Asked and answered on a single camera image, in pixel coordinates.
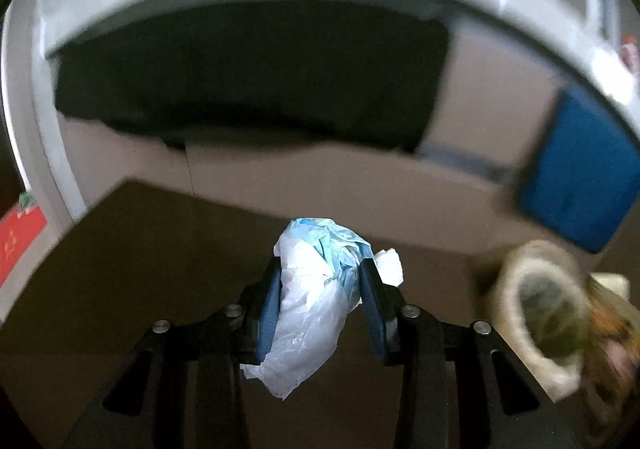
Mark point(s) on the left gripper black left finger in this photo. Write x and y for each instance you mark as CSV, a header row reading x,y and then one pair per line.
x,y
260,302

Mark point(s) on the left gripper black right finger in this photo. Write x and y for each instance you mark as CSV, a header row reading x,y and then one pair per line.
x,y
381,304

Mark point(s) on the white blue plastic bag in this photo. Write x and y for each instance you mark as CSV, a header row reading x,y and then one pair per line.
x,y
319,288

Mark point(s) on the trash bin with white liner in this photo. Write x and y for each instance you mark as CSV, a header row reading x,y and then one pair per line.
x,y
574,332

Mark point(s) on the blue hanging towel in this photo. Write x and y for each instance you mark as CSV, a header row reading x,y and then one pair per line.
x,y
584,176

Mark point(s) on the black hanging cloth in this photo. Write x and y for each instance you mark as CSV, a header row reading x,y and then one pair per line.
x,y
269,73

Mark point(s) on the red floor mat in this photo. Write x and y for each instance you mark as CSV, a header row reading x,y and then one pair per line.
x,y
20,227

